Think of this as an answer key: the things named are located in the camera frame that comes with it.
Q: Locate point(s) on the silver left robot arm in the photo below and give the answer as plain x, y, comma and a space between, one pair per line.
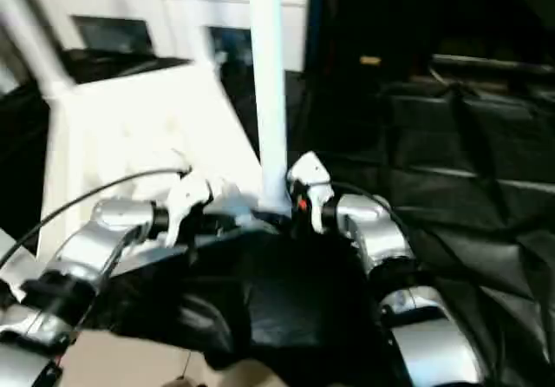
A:
87, 257

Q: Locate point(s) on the black work mat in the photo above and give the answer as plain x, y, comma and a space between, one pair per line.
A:
460, 196

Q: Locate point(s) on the small tan label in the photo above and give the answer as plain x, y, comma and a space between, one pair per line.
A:
370, 60

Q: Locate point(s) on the white cabinet with glass doors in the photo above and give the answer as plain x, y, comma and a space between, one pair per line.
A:
130, 5

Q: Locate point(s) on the dark low shelf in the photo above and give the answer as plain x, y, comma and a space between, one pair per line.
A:
494, 64

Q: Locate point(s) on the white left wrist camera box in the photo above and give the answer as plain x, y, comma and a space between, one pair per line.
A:
186, 200

